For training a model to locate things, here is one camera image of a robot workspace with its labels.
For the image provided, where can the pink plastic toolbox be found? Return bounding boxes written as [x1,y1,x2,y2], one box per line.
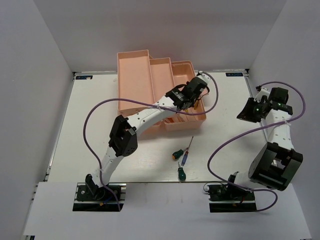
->
[117,50,207,133]

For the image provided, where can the green orange handled screwdriver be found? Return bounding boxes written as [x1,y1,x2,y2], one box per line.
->
[172,148,188,161]

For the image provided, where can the blue handled screwdriver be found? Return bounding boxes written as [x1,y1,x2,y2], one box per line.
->
[181,136,194,167]

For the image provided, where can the yellow long nose pliers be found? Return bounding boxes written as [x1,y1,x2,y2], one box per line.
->
[193,99,200,110]

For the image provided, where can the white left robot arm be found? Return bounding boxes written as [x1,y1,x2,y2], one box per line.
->
[85,73,210,200]

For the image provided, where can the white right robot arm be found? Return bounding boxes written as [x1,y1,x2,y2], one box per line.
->
[225,87,303,200]

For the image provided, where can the black blue lock sticker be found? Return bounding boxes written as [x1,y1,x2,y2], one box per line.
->
[225,72,244,77]

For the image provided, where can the stubby green screwdriver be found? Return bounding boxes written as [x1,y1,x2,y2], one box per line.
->
[177,162,187,182]

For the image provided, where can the left blue table sticker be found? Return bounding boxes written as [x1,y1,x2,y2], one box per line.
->
[75,75,93,80]

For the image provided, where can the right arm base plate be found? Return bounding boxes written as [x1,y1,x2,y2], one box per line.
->
[203,181,257,213]

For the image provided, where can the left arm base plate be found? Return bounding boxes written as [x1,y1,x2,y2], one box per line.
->
[72,183,126,212]

